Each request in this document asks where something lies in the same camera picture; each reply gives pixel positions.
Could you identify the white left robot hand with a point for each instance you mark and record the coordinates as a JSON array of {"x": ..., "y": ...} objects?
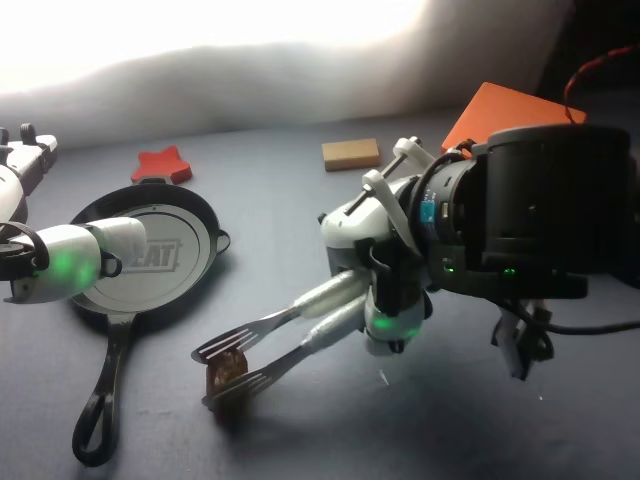
[{"x": 65, "y": 265}]

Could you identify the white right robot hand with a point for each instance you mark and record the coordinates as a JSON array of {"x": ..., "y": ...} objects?
[{"x": 355, "y": 225}]

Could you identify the brown meat chunk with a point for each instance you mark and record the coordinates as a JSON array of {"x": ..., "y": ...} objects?
[{"x": 225, "y": 370}]

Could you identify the black toy frying pan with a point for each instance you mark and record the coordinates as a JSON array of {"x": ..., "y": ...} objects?
[{"x": 197, "y": 235}]

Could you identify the tan wooden rectangular block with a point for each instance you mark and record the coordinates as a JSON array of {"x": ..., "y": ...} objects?
[{"x": 350, "y": 155}]

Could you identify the red star block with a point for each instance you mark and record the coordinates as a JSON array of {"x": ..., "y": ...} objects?
[{"x": 162, "y": 165}]

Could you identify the orange rectangular block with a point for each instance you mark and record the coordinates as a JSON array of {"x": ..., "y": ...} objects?
[{"x": 510, "y": 115}]

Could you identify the white backdrop sheet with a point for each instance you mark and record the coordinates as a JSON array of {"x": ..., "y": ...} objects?
[{"x": 225, "y": 85}]

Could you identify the grey table cloth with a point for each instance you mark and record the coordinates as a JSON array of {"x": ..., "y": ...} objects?
[{"x": 150, "y": 450}]

